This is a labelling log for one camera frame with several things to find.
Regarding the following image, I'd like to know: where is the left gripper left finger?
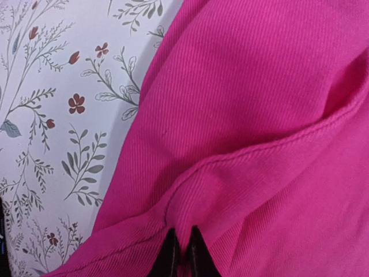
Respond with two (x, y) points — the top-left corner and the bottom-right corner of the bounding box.
(147, 228), (180, 277)

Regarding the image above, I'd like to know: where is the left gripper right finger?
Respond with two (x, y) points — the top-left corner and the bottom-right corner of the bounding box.
(186, 226), (221, 277)

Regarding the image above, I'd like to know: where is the pink garment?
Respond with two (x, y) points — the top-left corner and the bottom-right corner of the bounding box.
(52, 1), (368, 276)

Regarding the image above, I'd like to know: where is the folded black garment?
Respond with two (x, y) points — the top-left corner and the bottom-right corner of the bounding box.
(0, 203), (11, 277)

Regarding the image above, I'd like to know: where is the floral tablecloth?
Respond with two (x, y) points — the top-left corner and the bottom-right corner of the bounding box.
(1, 0), (182, 276)

